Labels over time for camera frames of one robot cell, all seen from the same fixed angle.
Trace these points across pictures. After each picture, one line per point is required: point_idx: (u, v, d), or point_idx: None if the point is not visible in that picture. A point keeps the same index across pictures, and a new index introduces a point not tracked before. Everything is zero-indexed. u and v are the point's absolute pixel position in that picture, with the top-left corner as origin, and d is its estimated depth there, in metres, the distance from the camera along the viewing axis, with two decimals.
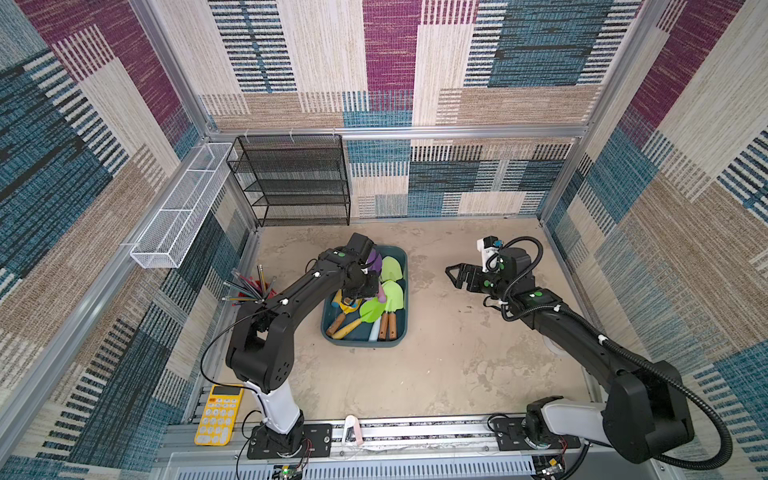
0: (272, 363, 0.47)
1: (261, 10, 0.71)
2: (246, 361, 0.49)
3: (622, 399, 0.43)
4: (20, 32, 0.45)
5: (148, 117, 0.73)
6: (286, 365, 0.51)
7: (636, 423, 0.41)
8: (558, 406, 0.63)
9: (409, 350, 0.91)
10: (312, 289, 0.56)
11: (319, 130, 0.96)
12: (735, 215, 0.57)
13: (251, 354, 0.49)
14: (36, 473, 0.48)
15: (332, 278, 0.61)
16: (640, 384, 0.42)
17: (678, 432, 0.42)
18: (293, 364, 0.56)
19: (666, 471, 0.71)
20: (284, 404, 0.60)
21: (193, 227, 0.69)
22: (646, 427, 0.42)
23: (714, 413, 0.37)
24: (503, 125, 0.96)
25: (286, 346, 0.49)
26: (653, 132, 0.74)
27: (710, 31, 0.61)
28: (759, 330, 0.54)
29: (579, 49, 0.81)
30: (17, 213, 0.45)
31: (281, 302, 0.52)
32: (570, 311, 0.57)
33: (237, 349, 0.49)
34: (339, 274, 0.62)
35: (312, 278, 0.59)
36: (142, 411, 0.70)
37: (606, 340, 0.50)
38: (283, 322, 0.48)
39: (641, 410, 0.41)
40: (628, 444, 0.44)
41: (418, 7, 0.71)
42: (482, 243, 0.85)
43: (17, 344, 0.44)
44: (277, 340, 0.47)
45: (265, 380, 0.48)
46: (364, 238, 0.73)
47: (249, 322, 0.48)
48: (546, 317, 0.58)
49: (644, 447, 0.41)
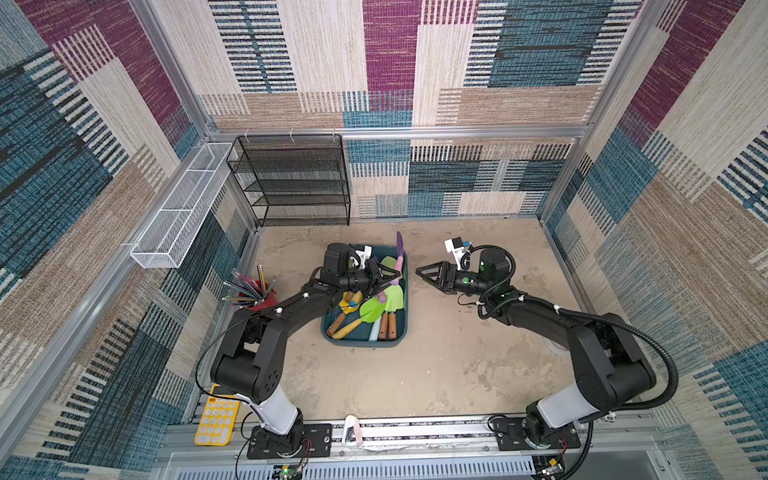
0: (263, 365, 0.47)
1: (261, 10, 0.71)
2: (235, 370, 0.47)
3: (580, 350, 0.48)
4: (20, 32, 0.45)
5: (149, 117, 0.73)
6: (276, 375, 0.50)
7: (594, 364, 0.46)
8: (549, 399, 0.64)
9: (409, 350, 0.91)
10: (303, 306, 0.59)
11: (320, 130, 0.96)
12: (734, 214, 0.58)
13: (240, 367, 0.48)
14: (36, 473, 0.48)
15: (319, 300, 0.64)
16: (591, 334, 0.47)
17: (639, 375, 0.46)
18: (281, 375, 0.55)
19: (666, 471, 0.71)
20: (280, 406, 0.60)
21: (192, 227, 0.69)
22: (604, 369, 0.46)
23: (657, 343, 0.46)
24: (503, 125, 0.96)
25: (278, 354, 0.49)
26: (653, 132, 0.74)
27: (710, 31, 0.61)
28: (759, 330, 0.54)
29: (579, 49, 0.81)
30: (17, 213, 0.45)
31: (274, 310, 0.54)
32: (535, 297, 0.65)
33: (226, 357, 0.49)
34: (326, 298, 0.66)
35: (299, 298, 0.61)
36: (142, 411, 0.70)
37: (561, 308, 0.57)
38: (277, 326, 0.49)
39: (595, 352, 0.47)
40: (597, 393, 0.47)
41: (418, 7, 0.71)
42: (450, 245, 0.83)
43: (17, 345, 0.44)
44: (271, 344, 0.48)
45: (253, 390, 0.46)
46: (338, 253, 0.71)
47: (241, 329, 0.49)
48: (516, 306, 0.65)
49: (609, 389, 0.45)
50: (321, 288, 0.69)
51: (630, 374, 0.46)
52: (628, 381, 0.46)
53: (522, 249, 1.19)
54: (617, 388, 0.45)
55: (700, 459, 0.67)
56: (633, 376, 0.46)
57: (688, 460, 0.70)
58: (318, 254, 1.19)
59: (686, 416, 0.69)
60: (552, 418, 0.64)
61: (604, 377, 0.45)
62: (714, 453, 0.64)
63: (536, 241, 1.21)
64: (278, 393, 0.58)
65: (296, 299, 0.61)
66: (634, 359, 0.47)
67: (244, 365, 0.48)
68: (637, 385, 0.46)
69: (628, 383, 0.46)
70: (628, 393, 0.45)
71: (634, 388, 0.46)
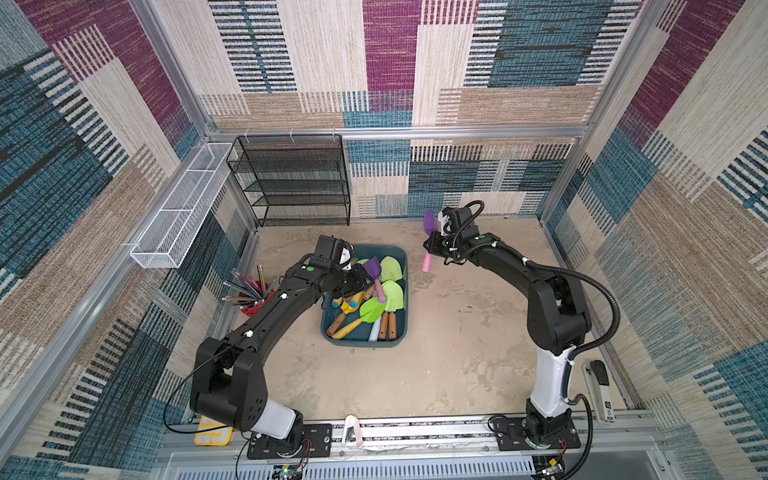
0: (241, 407, 0.43)
1: (261, 10, 0.71)
2: (215, 404, 0.44)
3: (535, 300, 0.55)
4: (20, 32, 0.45)
5: (148, 117, 0.73)
6: (259, 400, 0.47)
7: (544, 312, 0.54)
8: (538, 390, 0.66)
9: (409, 351, 0.91)
10: (279, 314, 0.52)
11: (320, 130, 0.96)
12: (734, 214, 0.58)
13: (217, 404, 0.44)
14: (36, 473, 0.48)
15: (301, 298, 0.56)
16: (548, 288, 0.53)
17: (579, 323, 0.55)
18: (267, 397, 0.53)
19: (666, 472, 0.71)
20: (276, 416, 0.59)
21: (192, 228, 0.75)
22: (551, 317, 0.53)
23: (613, 302, 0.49)
24: (503, 125, 0.96)
25: (255, 389, 0.45)
26: (653, 132, 0.74)
27: (710, 31, 0.61)
28: (759, 330, 0.54)
29: (579, 49, 0.81)
30: (17, 213, 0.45)
31: (245, 335, 0.47)
32: (507, 245, 0.68)
33: (202, 391, 0.44)
34: (310, 291, 0.58)
35: (280, 301, 0.54)
36: (143, 411, 0.70)
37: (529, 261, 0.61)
38: (248, 360, 0.43)
39: (547, 302, 0.53)
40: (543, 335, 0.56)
41: (418, 7, 0.71)
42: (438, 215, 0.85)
43: (17, 344, 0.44)
44: (245, 381, 0.42)
45: (236, 422, 0.43)
46: (333, 239, 0.66)
47: (212, 362, 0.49)
48: (487, 252, 0.69)
49: (551, 332, 0.53)
50: (307, 275, 0.61)
51: (570, 321, 0.54)
52: (568, 325, 0.54)
53: (523, 249, 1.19)
54: (559, 331, 0.54)
55: (699, 459, 0.67)
56: (572, 324, 0.54)
57: (688, 460, 0.70)
58: None
59: (686, 416, 0.69)
60: (544, 406, 0.65)
61: (550, 323, 0.53)
62: (714, 453, 0.64)
63: (536, 241, 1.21)
64: (269, 403, 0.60)
65: (276, 303, 0.54)
66: (580, 310, 0.54)
67: (223, 403, 0.44)
68: (576, 328, 0.54)
69: (567, 329, 0.54)
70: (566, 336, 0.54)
71: (573, 331, 0.54)
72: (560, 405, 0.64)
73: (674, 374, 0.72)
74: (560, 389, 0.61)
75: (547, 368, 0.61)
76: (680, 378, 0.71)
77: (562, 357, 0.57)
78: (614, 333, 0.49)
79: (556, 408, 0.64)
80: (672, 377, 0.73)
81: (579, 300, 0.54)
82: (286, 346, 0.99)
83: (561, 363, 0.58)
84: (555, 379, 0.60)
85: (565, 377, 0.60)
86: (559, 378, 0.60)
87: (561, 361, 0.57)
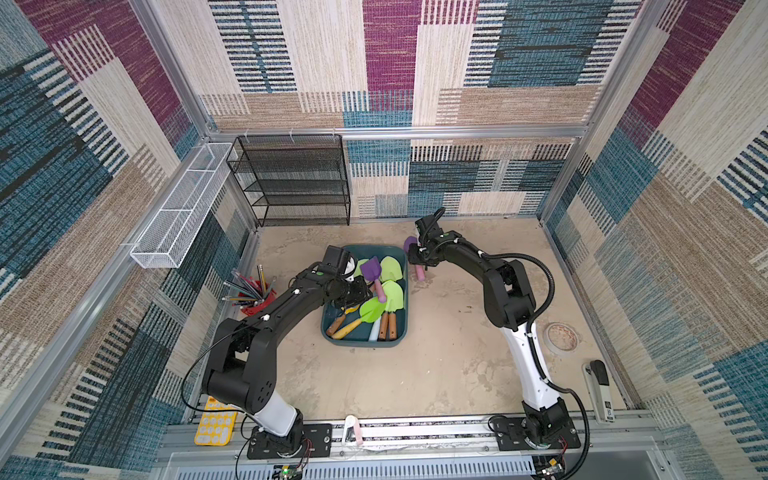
0: (252, 387, 0.45)
1: (261, 10, 0.71)
2: (225, 385, 0.46)
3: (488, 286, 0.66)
4: (20, 32, 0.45)
5: (149, 117, 0.73)
6: (269, 384, 0.49)
7: (495, 296, 0.65)
8: (523, 379, 0.70)
9: (409, 350, 0.91)
10: (292, 307, 0.55)
11: (320, 130, 0.96)
12: (734, 214, 0.58)
13: (226, 385, 0.46)
14: (36, 473, 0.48)
15: (312, 296, 0.61)
16: (498, 275, 0.64)
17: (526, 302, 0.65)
18: (275, 384, 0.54)
19: (666, 472, 0.71)
20: (278, 411, 0.60)
21: (193, 227, 0.69)
22: (502, 299, 0.64)
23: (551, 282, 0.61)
24: (503, 125, 0.96)
25: (267, 369, 0.47)
26: (653, 132, 0.74)
27: (710, 31, 0.61)
28: (759, 329, 0.54)
29: (579, 49, 0.81)
30: (17, 213, 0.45)
31: (261, 318, 0.51)
32: (467, 241, 0.78)
33: (215, 371, 0.46)
34: (319, 291, 0.62)
35: (291, 297, 0.58)
36: (143, 411, 0.70)
37: (483, 253, 0.72)
38: (265, 337, 0.46)
39: (497, 287, 0.63)
40: (498, 314, 0.66)
41: (418, 7, 0.71)
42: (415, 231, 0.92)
43: (17, 344, 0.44)
44: (259, 358, 0.45)
45: (246, 404, 0.45)
46: (341, 248, 0.72)
47: (228, 342, 0.47)
48: (451, 248, 0.80)
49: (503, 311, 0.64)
50: (316, 279, 0.65)
51: (517, 302, 0.65)
52: (516, 306, 0.65)
53: (523, 249, 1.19)
54: (508, 310, 0.64)
55: (699, 459, 0.67)
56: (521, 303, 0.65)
57: (688, 460, 0.70)
58: (318, 254, 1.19)
59: (686, 416, 0.69)
60: (534, 398, 0.67)
61: (502, 304, 0.64)
62: (713, 453, 0.64)
63: (536, 241, 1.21)
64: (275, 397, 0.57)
65: (287, 298, 0.57)
66: (526, 291, 0.65)
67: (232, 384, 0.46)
68: (524, 307, 0.65)
69: (516, 308, 0.65)
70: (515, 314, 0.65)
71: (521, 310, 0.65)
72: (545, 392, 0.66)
73: (674, 374, 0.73)
74: (536, 370, 0.66)
75: (517, 352, 0.68)
76: (679, 378, 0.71)
77: (521, 333, 0.65)
78: (551, 295, 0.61)
79: (545, 397, 0.66)
80: (672, 377, 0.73)
81: (525, 283, 0.65)
82: (286, 346, 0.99)
83: (523, 339, 0.65)
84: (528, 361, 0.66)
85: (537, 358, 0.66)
86: (530, 359, 0.66)
87: (522, 338, 0.65)
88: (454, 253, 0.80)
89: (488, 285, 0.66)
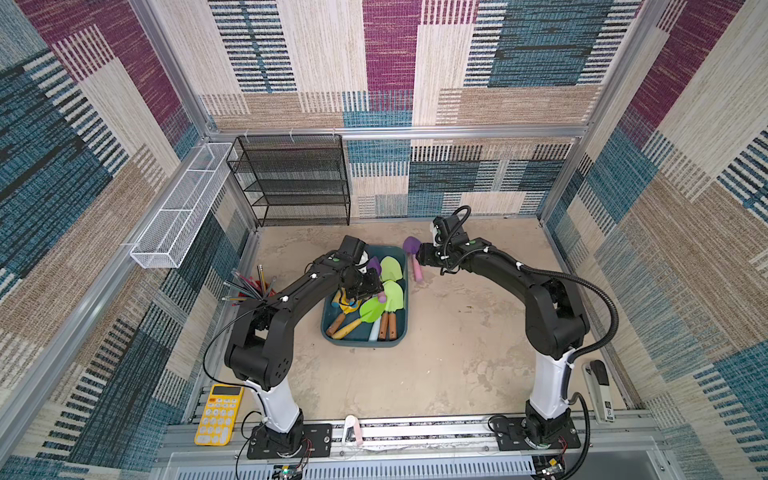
0: (271, 361, 0.48)
1: (261, 10, 0.71)
2: (246, 359, 0.49)
3: (533, 304, 0.54)
4: (20, 32, 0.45)
5: (149, 117, 0.73)
6: (286, 361, 0.51)
7: (542, 318, 0.53)
8: (538, 392, 0.66)
9: (409, 350, 0.91)
10: (311, 289, 0.58)
11: (320, 130, 0.96)
12: (734, 214, 0.58)
13: (246, 358, 0.49)
14: (36, 473, 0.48)
15: (328, 281, 0.63)
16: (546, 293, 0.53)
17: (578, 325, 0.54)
18: (292, 362, 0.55)
19: (666, 472, 0.71)
20: (284, 402, 0.60)
21: (193, 227, 0.69)
22: (551, 321, 0.52)
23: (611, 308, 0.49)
24: (503, 125, 0.96)
25: (286, 345, 0.50)
26: (653, 132, 0.74)
27: (710, 31, 0.61)
28: (759, 330, 0.54)
29: (579, 49, 0.81)
30: (17, 213, 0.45)
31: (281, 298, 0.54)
32: (500, 252, 0.67)
33: (237, 346, 0.50)
34: (336, 277, 0.65)
35: (308, 280, 0.60)
36: (143, 411, 0.70)
37: (523, 265, 0.61)
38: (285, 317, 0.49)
39: (545, 308, 0.52)
40: (544, 339, 0.54)
41: (418, 7, 0.71)
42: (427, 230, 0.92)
43: (17, 344, 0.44)
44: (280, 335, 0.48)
45: (265, 378, 0.48)
46: (354, 239, 0.75)
47: (250, 318, 0.49)
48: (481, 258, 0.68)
49: (551, 337, 0.52)
50: (331, 265, 0.67)
51: (568, 323, 0.54)
52: (566, 329, 0.53)
53: (523, 249, 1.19)
54: (558, 335, 0.53)
55: (699, 459, 0.67)
56: (568, 325, 0.54)
57: (688, 460, 0.70)
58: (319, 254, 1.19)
59: (686, 416, 0.69)
60: (545, 408, 0.65)
61: (550, 328, 0.52)
62: (713, 453, 0.64)
63: (535, 241, 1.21)
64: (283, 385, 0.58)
65: (305, 282, 0.59)
66: (577, 312, 0.54)
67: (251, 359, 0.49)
68: (575, 332, 0.54)
69: (565, 331, 0.53)
70: (565, 339, 0.53)
71: (572, 334, 0.54)
72: (560, 407, 0.64)
73: (674, 374, 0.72)
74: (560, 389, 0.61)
75: (546, 373, 0.61)
76: (680, 378, 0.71)
77: (562, 361, 0.57)
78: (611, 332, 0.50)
79: (557, 409, 0.64)
80: (672, 377, 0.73)
81: (576, 303, 0.54)
82: None
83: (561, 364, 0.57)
84: (554, 383, 0.60)
85: (565, 379, 0.60)
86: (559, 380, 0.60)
87: (561, 365, 0.57)
88: (486, 265, 0.68)
89: (533, 303, 0.54)
